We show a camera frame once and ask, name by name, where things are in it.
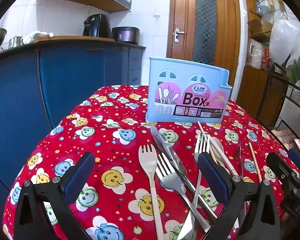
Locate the light blue chopsticks box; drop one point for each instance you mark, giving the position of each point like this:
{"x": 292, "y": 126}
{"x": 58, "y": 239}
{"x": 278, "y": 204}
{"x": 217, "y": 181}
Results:
{"x": 186, "y": 91}

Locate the black metal rack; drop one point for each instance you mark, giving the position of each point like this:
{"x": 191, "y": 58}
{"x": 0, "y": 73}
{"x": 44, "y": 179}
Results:
{"x": 285, "y": 94}

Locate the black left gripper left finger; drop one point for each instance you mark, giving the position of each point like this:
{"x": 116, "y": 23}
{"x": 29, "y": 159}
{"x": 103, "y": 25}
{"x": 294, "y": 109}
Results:
{"x": 31, "y": 220}

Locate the white plastic fork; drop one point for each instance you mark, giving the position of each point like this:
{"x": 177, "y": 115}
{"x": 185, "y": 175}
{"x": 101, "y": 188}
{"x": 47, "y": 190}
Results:
{"x": 148, "y": 160}

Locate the black air fryer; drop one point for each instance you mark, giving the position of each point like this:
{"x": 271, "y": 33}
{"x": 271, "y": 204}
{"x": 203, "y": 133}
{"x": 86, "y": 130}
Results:
{"x": 97, "y": 25}

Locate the steel cup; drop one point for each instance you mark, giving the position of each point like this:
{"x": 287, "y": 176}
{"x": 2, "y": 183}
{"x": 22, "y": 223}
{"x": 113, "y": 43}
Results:
{"x": 15, "y": 42}

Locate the white plastic spoon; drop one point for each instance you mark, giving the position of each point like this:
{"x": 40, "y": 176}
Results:
{"x": 221, "y": 147}

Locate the red smiley-print tablecloth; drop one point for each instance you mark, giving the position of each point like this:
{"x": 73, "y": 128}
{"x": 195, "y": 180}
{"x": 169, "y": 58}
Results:
{"x": 115, "y": 202}

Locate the blue kitchen counter cabinet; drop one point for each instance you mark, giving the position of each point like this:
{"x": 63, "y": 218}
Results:
{"x": 42, "y": 82}

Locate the silver door handle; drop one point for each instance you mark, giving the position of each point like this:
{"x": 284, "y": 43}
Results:
{"x": 176, "y": 34}

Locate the steel fork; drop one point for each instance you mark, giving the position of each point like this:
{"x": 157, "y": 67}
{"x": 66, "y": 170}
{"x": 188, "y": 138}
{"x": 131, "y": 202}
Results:
{"x": 170, "y": 179}
{"x": 202, "y": 144}

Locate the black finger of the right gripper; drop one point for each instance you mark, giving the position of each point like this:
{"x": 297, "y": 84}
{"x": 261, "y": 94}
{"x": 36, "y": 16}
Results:
{"x": 290, "y": 183}

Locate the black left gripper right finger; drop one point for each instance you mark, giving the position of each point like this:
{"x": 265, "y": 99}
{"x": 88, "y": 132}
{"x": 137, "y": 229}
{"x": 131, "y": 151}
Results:
{"x": 262, "y": 220}

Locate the wooden shelf cabinet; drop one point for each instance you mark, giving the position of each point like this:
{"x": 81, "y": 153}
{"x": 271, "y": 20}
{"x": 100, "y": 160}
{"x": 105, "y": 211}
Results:
{"x": 258, "y": 95}

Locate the dark rice cooker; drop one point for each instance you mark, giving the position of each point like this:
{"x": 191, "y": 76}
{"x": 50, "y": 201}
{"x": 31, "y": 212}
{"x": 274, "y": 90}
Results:
{"x": 129, "y": 35}

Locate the wooden door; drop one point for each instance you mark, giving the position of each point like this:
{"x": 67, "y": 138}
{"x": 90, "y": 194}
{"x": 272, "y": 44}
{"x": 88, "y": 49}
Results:
{"x": 212, "y": 33}

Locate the steel table knife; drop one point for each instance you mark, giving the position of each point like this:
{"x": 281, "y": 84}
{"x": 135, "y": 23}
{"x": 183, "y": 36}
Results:
{"x": 175, "y": 161}

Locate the white plastic bag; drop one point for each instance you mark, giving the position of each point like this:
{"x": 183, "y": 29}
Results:
{"x": 284, "y": 42}

